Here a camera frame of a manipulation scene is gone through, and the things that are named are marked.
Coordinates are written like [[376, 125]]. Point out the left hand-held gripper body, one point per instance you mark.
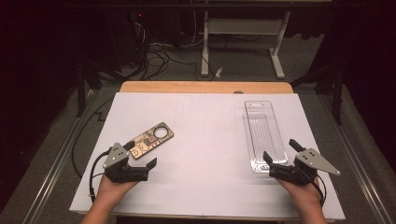
[[116, 155]]

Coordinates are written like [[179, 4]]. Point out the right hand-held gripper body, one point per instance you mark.
[[314, 160]]

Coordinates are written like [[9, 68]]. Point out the mirrored cartoon phone case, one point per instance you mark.
[[149, 140]]

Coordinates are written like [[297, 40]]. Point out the clear plastic package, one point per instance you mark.
[[264, 133]]

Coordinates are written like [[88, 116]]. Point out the person's left hand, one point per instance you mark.
[[113, 189]]

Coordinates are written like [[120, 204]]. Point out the person's right hand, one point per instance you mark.
[[300, 193]]

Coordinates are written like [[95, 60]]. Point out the black metal stand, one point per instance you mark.
[[81, 87], [336, 93]]

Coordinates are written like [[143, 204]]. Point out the small white floor object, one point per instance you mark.
[[219, 72]]

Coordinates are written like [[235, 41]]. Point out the power strip with red light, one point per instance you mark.
[[140, 15]]

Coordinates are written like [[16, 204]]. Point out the white metal stand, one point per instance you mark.
[[243, 26]]

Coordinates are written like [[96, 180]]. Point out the aluminium floor rail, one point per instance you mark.
[[358, 174], [53, 174]]

